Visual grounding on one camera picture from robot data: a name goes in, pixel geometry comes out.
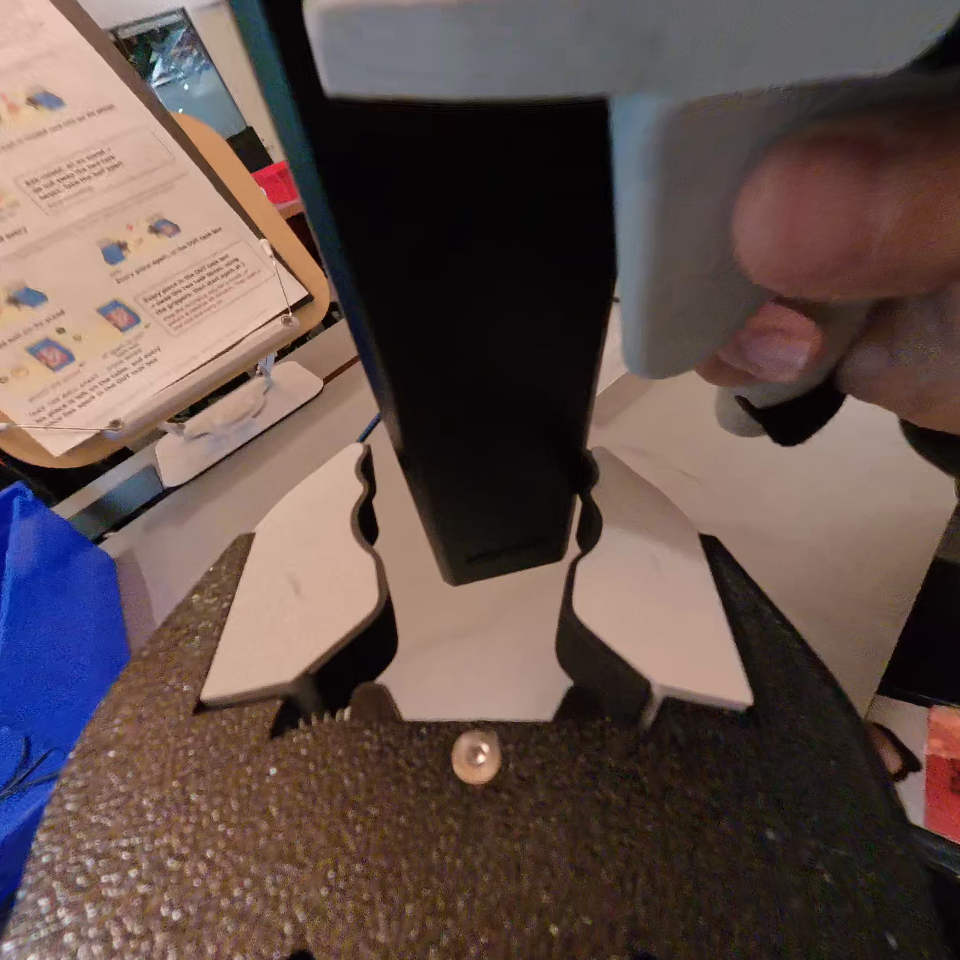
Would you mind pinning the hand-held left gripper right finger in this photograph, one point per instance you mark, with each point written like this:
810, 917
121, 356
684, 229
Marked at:
652, 600

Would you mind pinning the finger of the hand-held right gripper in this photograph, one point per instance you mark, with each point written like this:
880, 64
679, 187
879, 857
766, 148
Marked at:
525, 45

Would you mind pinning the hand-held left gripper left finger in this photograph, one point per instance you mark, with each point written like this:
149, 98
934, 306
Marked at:
300, 585

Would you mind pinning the black power bank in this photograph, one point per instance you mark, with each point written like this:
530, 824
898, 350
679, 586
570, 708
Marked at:
465, 300

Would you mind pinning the white desk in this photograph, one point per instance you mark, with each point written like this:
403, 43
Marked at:
787, 525

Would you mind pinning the person's right hand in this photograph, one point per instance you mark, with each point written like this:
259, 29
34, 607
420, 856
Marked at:
840, 217

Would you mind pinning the blue plastic bin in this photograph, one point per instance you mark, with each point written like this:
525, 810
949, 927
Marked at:
52, 637

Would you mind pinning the red plastic bin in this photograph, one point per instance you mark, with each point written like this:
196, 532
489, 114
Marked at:
276, 184

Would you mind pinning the orange red box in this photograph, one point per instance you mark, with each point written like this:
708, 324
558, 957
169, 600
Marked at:
943, 772

